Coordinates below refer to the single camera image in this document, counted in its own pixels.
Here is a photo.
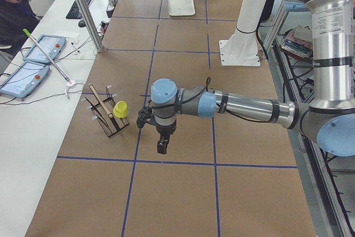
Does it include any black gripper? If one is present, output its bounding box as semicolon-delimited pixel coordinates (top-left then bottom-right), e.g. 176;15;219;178
156;122;177;154

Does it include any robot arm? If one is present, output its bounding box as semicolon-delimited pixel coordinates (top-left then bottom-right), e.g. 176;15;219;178
149;0;354;157

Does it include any yellow plastic cup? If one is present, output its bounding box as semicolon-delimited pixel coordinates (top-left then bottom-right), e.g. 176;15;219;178
113;100;128;118

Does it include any cream plastic tray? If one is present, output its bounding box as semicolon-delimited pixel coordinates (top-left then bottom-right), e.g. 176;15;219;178
168;0;195;17

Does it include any metal cup on desk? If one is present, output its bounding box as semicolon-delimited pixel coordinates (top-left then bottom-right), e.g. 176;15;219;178
108;0;116;7

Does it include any wooden dowel rod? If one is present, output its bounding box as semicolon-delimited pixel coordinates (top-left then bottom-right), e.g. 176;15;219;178
89;84;114;118

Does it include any brown paper table cover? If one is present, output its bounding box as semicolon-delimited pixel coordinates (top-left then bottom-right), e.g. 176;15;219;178
26;0;316;236

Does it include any black computer mouse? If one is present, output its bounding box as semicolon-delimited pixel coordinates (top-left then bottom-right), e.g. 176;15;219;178
78;20;86;28

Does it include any far blue teach pendant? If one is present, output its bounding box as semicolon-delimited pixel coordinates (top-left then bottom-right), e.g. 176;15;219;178
23;34;66;65

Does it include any blue teach pendant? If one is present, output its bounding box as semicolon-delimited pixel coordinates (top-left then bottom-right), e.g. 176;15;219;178
1;61;50;99
23;34;66;65

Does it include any near blue teach pendant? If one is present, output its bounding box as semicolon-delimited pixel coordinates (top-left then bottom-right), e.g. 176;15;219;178
1;61;50;99

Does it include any black computer keyboard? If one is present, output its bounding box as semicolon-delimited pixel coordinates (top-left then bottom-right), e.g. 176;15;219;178
65;0;95;20

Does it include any stack of books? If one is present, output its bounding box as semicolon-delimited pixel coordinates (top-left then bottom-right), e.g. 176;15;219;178
281;26;313;58

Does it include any metal rod green tip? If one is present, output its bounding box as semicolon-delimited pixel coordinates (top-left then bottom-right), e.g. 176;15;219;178
22;28;73;85

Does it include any seated person in black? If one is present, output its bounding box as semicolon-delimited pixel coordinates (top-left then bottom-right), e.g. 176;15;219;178
1;0;40;56

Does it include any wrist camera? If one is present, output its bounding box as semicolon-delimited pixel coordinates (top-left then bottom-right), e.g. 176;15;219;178
136;107;156;129

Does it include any black wire cup rack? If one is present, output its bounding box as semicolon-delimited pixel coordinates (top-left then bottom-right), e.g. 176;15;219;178
82;85;130;138

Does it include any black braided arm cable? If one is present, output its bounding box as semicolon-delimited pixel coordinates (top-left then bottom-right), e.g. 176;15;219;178
151;77;231;110

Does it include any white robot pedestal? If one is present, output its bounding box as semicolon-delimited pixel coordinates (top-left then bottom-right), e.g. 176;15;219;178
219;0;267;67

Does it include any aluminium frame post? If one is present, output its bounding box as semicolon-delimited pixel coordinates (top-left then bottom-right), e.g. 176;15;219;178
75;0;103;52

